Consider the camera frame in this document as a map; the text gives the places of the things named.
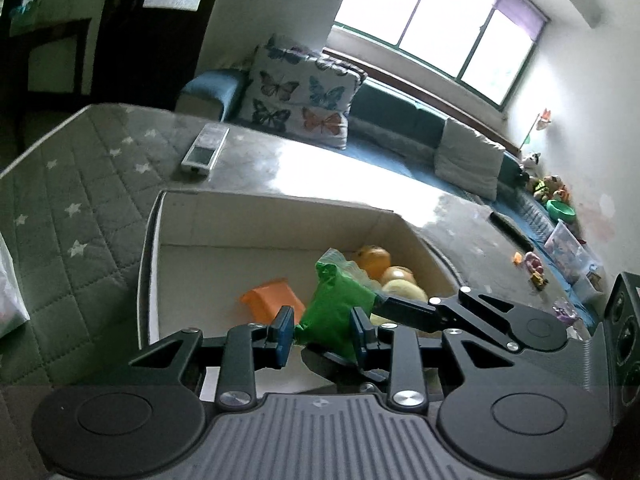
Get white cardboard box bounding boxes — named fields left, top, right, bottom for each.
left=137, top=190, right=461, bottom=347

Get black remote on cover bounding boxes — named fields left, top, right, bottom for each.
left=488, top=211, right=534, bottom=252

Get orange snack packet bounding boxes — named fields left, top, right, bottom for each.
left=240, top=278, right=306, bottom=325

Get green plastic bowl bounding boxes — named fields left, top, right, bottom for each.
left=546, top=200, right=576, bottom=223

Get yellow plush chick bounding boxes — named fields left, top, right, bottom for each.
left=370, top=278, right=428, bottom=328

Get green snack packet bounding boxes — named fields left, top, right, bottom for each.
left=295, top=248, right=382, bottom=362

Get grey white cushion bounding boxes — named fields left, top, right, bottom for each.
left=434, top=118, right=504, bottom=200

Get white tissue pack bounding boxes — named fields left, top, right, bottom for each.
left=0, top=235, right=30, bottom=337

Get white remote control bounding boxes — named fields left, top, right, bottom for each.
left=180, top=122, right=229, bottom=177

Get clear plastic storage bin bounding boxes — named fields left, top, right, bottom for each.
left=544, top=220, right=602, bottom=285

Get dark teal sofa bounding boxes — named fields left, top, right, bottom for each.
left=176, top=70, right=599, bottom=328

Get grey quilted star cover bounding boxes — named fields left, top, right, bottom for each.
left=0, top=103, right=591, bottom=391

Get butterfly print pillow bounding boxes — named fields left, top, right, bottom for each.
left=238, top=34, right=367, bottom=150

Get yellow rubber duck toy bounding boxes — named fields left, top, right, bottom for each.
left=355, top=245, right=416, bottom=286

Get pile of plush toys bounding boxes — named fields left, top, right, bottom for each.
left=522, top=153, right=570, bottom=205

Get window with green frame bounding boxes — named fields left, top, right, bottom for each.
left=335, top=0, right=548, bottom=108

